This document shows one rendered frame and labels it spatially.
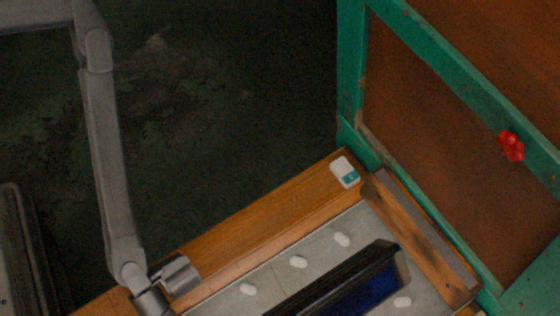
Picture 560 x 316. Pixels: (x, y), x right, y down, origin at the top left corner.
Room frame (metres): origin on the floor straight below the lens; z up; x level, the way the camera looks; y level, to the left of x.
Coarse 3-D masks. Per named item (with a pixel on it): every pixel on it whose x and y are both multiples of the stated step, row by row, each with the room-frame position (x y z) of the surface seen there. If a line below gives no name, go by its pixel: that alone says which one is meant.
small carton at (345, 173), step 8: (336, 160) 0.57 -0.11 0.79; (344, 160) 0.57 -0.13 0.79; (336, 168) 0.55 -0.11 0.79; (344, 168) 0.55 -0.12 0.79; (352, 168) 0.55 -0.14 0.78; (336, 176) 0.54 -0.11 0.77; (344, 176) 0.53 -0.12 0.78; (352, 176) 0.53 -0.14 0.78; (344, 184) 0.52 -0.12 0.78; (352, 184) 0.52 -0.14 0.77
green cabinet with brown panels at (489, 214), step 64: (384, 0) 0.56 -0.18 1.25; (448, 0) 0.47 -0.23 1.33; (512, 0) 0.40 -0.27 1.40; (384, 64) 0.56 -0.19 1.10; (448, 64) 0.44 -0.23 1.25; (512, 64) 0.37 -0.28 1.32; (384, 128) 0.54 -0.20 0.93; (448, 128) 0.42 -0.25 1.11; (512, 128) 0.33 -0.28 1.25; (448, 192) 0.39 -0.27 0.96; (512, 192) 0.30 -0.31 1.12; (512, 256) 0.25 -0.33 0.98
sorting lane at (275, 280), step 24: (360, 216) 0.46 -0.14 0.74; (312, 240) 0.42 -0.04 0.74; (360, 240) 0.41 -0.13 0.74; (264, 264) 0.39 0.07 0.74; (288, 264) 0.38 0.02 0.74; (312, 264) 0.37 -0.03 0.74; (336, 264) 0.37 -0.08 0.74; (408, 264) 0.34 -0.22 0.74; (264, 288) 0.34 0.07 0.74; (288, 288) 0.33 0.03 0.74; (408, 288) 0.29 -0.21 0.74; (432, 288) 0.28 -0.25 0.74; (192, 312) 0.31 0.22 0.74; (216, 312) 0.31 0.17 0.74; (240, 312) 0.30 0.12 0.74; (264, 312) 0.29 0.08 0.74; (384, 312) 0.25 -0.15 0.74; (408, 312) 0.25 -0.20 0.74; (432, 312) 0.24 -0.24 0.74; (456, 312) 0.23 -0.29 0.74
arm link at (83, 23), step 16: (0, 0) 0.69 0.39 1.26; (16, 0) 0.69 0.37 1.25; (32, 0) 0.70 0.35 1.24; (48, 0) 0.70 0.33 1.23; (64, 0) 0.70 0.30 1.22; (80, 0) 0.70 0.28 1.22; (0, 16) 0.67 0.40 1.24; (16, 16) 0.67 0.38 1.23; (32, 16) 0.68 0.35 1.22; (48, 16) 0.68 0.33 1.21; (64, 16) 0.68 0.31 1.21; (80, 16) 0.68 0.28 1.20; (96, 16) 0.68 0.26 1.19; (0, 32) 0.66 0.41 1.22; (16, 32) 0.67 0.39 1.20; (80, 32) 0.66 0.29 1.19; (80, 48) 0.64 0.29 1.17
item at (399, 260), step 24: (384, 240) 0.28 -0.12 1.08; (360, 264) 0.24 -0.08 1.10; (384, 264) 0.23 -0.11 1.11; (312, 288) 0.23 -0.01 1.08; (336, 288) 0.21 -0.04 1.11; (360, 288) 0.21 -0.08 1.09; (384, 288) 0.21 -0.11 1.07; (288, 312) 0.19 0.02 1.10; (312, 312) 0.19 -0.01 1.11; (336, 312) 0.19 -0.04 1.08; (360, 312) 0.19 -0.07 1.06
